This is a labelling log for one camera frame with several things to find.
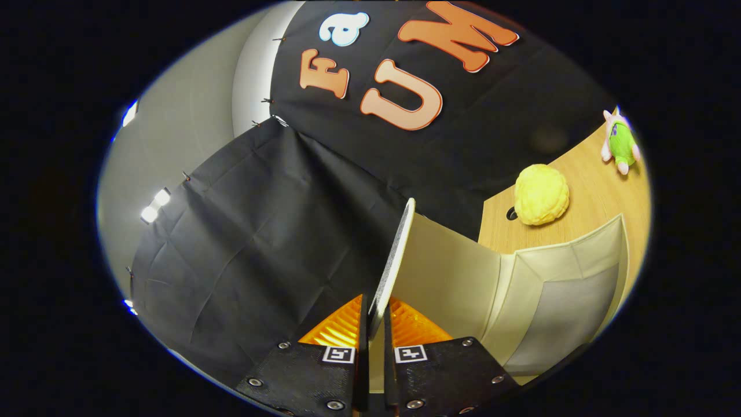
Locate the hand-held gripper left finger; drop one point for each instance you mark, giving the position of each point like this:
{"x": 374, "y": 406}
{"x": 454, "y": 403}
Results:
{"x": 363, "y": 376}

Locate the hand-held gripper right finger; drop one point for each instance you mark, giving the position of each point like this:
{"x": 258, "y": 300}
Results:
{"x": 389, "y": 376}

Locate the beige fabric storage box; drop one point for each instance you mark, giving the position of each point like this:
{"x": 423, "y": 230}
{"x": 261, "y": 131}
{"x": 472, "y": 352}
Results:
{"x": 451, "y": 278}

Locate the black backdrop cloth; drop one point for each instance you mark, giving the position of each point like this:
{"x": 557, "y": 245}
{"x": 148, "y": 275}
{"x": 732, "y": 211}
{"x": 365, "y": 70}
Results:
{"x": 278, "y": 231}

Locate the yellow round plush toy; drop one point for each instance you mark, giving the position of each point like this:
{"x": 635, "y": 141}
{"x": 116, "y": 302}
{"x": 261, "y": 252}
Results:
{"x": 541, "y": 194}

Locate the small ceiling light panel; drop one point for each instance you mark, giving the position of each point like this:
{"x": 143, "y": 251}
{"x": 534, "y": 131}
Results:
{"x": 155, "y": 206}

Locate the green and pink plush toy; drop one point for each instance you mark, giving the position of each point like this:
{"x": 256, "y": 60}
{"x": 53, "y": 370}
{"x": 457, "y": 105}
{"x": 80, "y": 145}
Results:
{"x": 622, "y": 145}

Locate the large ceiling light panel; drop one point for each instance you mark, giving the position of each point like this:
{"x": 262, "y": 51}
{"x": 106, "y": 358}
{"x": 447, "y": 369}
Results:
{"x": 130, "y": 113}

